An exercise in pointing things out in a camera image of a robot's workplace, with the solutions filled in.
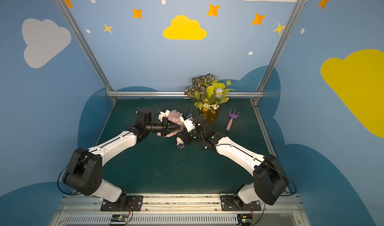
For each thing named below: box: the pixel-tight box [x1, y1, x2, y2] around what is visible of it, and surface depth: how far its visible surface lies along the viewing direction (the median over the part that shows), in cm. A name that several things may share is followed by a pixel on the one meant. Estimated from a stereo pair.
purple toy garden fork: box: [226, 108, 240, 131], surface depth 112 cm
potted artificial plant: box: [184, 73, 236, 124], surface depth 98 cm
